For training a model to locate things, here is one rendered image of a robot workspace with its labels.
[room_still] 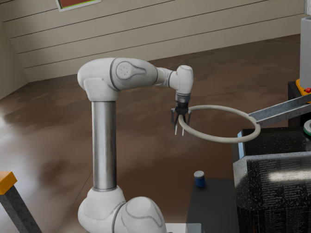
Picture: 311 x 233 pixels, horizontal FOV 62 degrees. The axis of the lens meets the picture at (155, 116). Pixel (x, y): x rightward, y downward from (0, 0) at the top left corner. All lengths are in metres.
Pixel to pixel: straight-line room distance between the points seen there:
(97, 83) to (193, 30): 6.75
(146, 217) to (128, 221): 0.07
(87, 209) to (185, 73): 0.86
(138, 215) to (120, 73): 0.53
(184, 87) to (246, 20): 6.34
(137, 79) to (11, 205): 1.20
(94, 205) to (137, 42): 7.08
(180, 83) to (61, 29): 7.45
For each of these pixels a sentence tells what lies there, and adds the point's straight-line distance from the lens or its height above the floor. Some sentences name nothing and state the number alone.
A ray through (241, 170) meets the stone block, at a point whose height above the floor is 0.72.
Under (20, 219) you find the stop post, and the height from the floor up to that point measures 0.78.
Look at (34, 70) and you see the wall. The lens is 9.69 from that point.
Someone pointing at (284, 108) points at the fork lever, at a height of 1.00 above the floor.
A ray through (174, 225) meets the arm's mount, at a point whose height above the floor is 0.85.
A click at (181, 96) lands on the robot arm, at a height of 1.26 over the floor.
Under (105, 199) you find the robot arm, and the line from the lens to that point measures 1.13.
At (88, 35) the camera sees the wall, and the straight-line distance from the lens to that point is 8.42.
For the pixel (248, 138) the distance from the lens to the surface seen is 1.49.
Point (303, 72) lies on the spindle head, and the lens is 1.82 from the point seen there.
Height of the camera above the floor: 1.84
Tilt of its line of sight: 25 degrees down
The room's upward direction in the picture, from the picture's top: 14 degrees counter-clockwise
